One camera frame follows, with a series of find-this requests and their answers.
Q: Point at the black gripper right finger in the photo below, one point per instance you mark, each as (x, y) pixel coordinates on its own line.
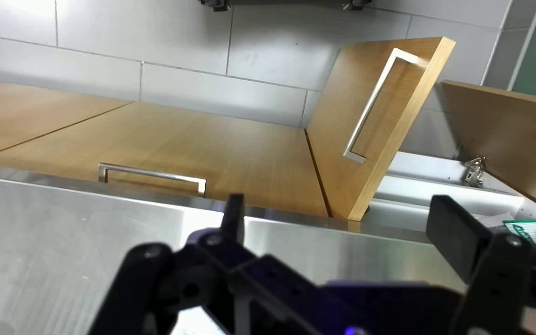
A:
(497, 267)

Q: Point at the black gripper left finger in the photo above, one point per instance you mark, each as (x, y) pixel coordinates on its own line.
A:
(240, 293)

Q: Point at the white cabinet shelves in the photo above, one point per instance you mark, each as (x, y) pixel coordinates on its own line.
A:
(402, 198)

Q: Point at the open wooden cabinet door left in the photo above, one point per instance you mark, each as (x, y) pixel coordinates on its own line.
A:
(497, 128)

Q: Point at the open wooden cabinet door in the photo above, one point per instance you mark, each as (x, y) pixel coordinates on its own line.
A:
(370, 100)
(497, 128)

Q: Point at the closed wooden cabinet door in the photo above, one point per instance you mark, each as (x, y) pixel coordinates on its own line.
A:
(175, 150)

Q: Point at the open wooden cabinet door right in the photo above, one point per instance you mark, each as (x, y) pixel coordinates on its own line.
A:
(370, 100)

